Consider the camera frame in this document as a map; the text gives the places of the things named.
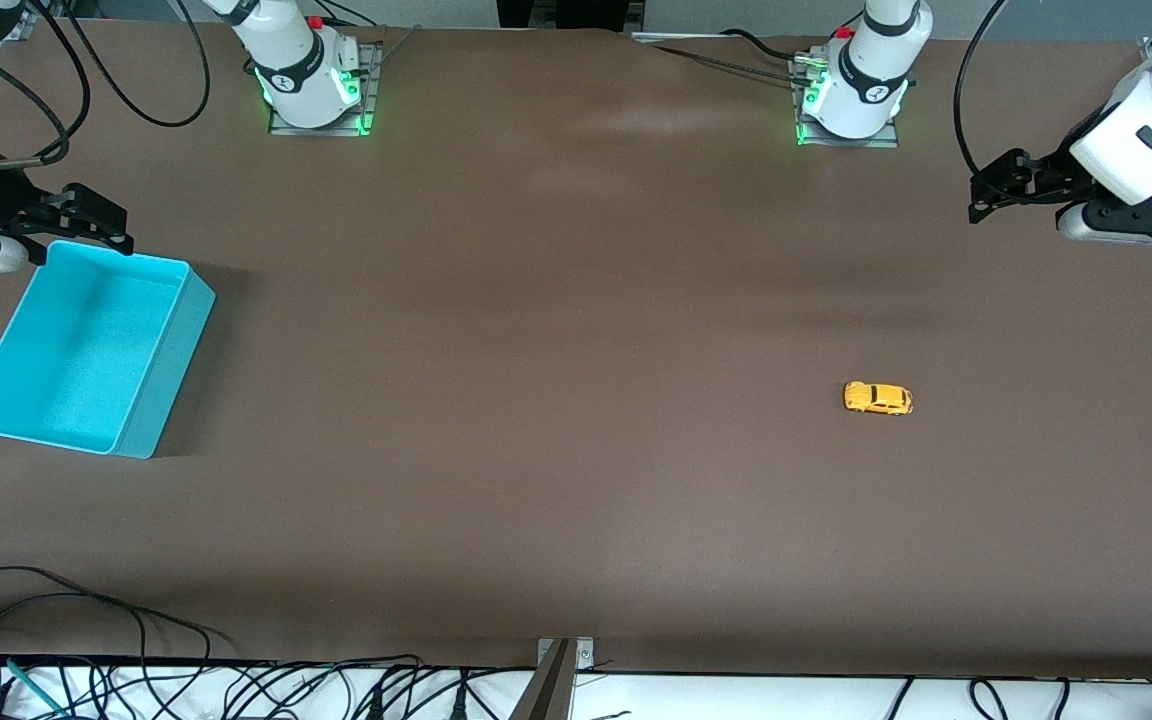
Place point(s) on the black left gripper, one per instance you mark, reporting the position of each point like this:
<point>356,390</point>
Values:
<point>1053,171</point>

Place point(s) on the yellow beetle toy car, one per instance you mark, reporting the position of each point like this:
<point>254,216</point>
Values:
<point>878,398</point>

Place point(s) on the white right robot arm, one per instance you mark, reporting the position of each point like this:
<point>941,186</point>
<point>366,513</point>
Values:
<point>288,55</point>

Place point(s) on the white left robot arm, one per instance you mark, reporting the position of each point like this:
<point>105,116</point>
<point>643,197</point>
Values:
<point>871,70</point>

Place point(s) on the turquoise plastic bin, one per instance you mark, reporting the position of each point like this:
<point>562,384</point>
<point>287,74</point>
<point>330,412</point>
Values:
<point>86,350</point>

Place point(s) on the grey metal strip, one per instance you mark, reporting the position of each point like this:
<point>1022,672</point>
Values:
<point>676,36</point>

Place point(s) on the black box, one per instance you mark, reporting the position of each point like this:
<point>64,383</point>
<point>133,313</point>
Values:
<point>566,12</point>

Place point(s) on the brown table cover sheet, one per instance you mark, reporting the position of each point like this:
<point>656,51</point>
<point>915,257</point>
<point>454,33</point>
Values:
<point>536,420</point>

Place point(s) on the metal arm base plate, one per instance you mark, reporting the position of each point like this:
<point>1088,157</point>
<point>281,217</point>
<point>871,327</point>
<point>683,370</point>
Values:
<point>368,90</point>
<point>856,142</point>

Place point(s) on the metal clamp bracket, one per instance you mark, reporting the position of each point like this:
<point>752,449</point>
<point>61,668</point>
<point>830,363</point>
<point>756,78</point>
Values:
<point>584,652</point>

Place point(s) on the grey metal camera post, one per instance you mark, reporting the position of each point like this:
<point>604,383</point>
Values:
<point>546,690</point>

